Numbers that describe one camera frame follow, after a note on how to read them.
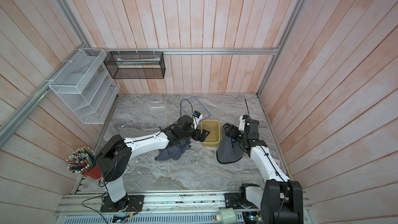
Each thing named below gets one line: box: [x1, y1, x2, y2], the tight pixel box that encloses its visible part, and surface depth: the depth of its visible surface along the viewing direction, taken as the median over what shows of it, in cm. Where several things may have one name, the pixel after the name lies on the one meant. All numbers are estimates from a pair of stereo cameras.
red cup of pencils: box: [64, 146, 104, 179], surface depth 72 cm
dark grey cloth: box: [154, 138, 192, 161], surface depth 89 cm
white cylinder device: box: [216, 207, 238, 224], surface depth 65 cm
